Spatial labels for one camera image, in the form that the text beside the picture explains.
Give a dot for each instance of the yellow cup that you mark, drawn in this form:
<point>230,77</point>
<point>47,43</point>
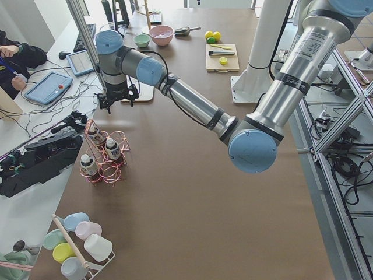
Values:
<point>62,251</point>

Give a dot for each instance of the metal ice scoop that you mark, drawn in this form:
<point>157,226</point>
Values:
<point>185,31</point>

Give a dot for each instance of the blue teach pendant near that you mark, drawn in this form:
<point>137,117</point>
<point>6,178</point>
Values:
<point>49,88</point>

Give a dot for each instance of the black plastic device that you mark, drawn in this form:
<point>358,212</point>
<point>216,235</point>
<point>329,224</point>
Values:
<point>44,159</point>

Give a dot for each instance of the copper wire bottle basket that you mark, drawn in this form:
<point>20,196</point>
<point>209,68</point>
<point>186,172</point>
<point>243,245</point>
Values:
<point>109,171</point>

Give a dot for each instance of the black computer mouse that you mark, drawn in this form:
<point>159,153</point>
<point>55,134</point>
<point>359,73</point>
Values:
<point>63,54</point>

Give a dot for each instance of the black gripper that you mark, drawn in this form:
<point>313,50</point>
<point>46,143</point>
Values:
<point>116,90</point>

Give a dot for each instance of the aluminium frame post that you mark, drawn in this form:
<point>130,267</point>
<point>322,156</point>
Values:
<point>79,19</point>

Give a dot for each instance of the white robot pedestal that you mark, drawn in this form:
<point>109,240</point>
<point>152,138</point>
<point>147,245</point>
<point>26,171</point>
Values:
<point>255,80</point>

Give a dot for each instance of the blue teach pendant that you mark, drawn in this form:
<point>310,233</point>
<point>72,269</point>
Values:
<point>80,63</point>
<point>49,88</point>

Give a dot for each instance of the pale pink cup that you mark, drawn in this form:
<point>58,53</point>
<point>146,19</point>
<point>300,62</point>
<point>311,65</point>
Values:
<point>84,229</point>

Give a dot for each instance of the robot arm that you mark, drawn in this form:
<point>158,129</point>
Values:
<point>252,142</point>

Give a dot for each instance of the grey blue cup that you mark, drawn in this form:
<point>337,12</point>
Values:
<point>72,269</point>

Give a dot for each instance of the metal muddler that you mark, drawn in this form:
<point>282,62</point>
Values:
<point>221,53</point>

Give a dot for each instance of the mint green cup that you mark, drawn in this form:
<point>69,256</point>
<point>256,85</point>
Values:
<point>52,239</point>

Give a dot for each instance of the wooden rack handle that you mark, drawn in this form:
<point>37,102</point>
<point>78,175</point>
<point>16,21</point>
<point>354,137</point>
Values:
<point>75,249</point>

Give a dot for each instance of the tea bottle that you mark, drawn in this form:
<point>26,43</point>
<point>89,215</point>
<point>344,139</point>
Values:
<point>88,165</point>
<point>112,149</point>
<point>96,136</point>

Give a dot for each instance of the wooden cutting board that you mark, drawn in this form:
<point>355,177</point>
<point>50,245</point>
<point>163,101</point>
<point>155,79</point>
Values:
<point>212,62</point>

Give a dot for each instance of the white cup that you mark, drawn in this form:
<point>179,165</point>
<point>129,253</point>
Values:
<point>98,247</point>

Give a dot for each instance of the blue teach pendant far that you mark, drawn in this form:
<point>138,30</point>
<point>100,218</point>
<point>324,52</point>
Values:
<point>80,63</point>

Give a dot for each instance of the seated person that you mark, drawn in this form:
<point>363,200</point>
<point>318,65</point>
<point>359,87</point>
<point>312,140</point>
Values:
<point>16,59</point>

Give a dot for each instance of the green bowl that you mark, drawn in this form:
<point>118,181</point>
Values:
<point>141,40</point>

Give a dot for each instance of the whole lemon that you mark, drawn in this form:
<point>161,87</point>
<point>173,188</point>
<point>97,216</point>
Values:
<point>208,34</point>

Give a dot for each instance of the light blue cup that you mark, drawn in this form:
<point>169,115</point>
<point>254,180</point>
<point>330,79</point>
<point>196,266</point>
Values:
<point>71,221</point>

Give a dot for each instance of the pink bowl with ice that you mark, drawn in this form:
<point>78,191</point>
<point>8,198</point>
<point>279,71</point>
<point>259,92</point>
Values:
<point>161,35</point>

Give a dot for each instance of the cream serving tray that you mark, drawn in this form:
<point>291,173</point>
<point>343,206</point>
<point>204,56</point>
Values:
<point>146,93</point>

